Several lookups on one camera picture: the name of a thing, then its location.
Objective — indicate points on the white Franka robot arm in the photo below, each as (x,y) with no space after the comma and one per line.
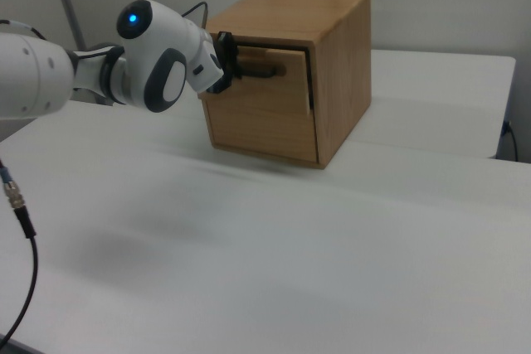
(162,39)

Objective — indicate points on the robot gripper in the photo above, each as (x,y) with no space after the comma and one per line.
(206,64)

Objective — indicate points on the wooden drawer cabinet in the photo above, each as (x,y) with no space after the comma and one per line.
(340,72)

